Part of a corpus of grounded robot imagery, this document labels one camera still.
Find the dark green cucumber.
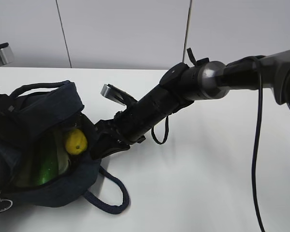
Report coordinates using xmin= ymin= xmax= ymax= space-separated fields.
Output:
xmin=33 ymin=141 xmax=58 ymax=186

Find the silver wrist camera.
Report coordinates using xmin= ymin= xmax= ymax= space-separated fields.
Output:
xmin=0 ymin=43 xmax=14 ymax=66
xmin=101 ymin=84 xmax=137 ymax=107

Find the yellow lemon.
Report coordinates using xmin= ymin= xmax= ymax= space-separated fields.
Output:
xmin=64 ymin=128 xmax=88 ymax=156

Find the black cable loop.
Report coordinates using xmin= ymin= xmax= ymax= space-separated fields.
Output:
xmin=151 ymin=115 xmax=170 ymax=145

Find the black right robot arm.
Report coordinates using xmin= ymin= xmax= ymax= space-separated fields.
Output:
xmin=90 ymin=50 xmax=290 ymax=160

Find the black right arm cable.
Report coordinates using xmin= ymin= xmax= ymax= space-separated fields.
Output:
xmin=250 ymin=56 xmax=267 ymax=232

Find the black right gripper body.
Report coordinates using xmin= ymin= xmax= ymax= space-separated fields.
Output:
xmin=94 ymin=111 xmax=146 ymax=145

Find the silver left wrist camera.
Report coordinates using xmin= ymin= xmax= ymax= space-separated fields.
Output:
xmin=0 ymin=43 xmax=14 ymax=66

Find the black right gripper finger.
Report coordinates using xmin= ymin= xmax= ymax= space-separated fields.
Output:
xmin=90 ymin=134 xmax=130 ymax=160

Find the navy blue lunch bag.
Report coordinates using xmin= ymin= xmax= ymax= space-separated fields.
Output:
xmin=0 ymin=81 xmax=130 ymax=215

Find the green lidded glass food container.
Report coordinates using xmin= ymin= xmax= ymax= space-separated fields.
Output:
xmin=13 ymin=130 xmax=71 ymax=188

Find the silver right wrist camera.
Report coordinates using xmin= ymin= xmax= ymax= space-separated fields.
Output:
xmin=101 ymin=84 xmax=137 ymax=107

